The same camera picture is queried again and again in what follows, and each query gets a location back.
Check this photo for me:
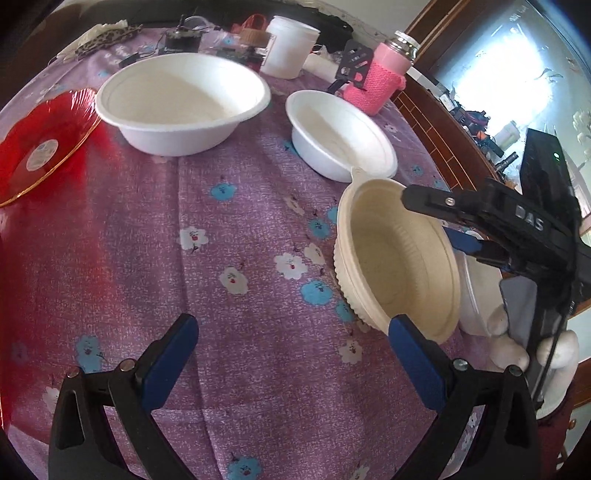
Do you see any small white bottle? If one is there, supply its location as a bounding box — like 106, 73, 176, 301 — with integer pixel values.
494, 121, 522, 149

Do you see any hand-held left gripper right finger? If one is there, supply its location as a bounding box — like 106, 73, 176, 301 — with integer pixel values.
388, 314, 541, 480

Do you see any purple floral tablecloth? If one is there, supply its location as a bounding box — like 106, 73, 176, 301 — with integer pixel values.
0, 18, 509, 480

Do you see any black sofa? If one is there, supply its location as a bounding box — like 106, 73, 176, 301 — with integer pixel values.
129, 0, 356, 33

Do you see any white plastic jar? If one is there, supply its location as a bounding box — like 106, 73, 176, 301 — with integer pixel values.
261, 15, 321, 80

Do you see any beige ribbed bowl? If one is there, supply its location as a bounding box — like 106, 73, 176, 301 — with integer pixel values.
333, 167, 462, 344

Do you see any leopard-print cloth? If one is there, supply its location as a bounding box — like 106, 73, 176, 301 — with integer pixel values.
74, 24, 144, 61

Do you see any white cloth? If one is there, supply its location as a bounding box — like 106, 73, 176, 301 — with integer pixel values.
58, 18, 130, 58

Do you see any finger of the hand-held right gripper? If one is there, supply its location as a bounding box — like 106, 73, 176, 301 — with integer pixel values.
401, 184, 490, 228
444, 227, 513, 278

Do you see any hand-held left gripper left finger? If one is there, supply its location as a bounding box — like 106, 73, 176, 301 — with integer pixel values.
48, 313, 200, 480

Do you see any black round device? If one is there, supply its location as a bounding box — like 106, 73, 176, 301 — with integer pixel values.
159, 16, 206, 54

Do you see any wooden framed window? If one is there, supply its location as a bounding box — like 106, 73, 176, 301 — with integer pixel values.
402, 0, 591, 232

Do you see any dark jar with brown lid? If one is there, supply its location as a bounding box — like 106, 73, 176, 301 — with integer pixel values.
221, 28, 273, 70

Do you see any small white bowl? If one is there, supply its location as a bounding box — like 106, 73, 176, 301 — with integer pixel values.
285, 89, 399, 182

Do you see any white disposable bowl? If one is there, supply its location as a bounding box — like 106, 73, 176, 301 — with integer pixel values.
455, 251, 506, 337

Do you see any person's right hand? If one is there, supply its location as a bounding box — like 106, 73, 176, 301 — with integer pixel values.
488, 302, 580, 370

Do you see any large white bowl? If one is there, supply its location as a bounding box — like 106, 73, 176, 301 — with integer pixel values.
95, 52, 272, 157

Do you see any bottle in pink knitted sleeve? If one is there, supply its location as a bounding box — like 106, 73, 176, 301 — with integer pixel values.
355, 31, 420, 116

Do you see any black phone stand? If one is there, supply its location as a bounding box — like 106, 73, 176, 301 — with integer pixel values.
328, 39, 375, 95

